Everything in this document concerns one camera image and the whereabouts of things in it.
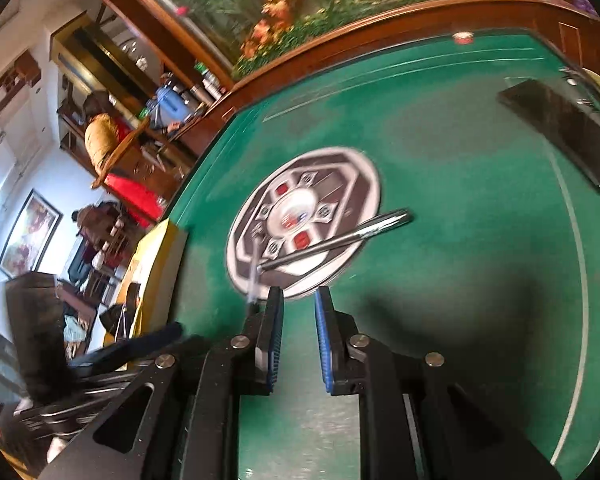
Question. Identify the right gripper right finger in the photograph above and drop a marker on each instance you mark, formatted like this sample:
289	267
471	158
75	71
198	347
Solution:
417	421

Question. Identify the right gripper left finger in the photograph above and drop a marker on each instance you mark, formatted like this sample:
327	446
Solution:
178	419

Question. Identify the yellow open storage box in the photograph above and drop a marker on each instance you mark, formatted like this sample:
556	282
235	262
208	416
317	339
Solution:
154	266

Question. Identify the clear silver tip pen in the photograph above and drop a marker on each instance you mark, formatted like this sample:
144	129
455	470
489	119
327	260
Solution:
252	290

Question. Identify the seated person brown jacket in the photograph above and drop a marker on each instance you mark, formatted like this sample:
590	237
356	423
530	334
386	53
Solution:
95	222

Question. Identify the wooden chair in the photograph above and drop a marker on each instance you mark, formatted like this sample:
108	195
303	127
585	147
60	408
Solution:
155	160

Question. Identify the round dice control panel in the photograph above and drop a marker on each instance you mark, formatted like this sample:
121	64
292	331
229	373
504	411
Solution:
315	196

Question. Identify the woman in red apron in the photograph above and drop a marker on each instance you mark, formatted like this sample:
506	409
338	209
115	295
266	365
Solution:
105	133

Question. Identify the blue water kettle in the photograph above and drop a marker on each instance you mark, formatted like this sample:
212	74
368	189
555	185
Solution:
167	106

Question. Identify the black smartphone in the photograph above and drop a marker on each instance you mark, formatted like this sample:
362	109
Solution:
560	121

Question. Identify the red white mahjong tile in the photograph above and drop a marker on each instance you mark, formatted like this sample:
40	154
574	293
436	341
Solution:
463	38

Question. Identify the purple bottles on shelf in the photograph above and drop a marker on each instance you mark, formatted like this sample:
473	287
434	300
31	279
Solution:
586	6

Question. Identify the framed wall painting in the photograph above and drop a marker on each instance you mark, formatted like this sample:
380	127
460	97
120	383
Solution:
26	245

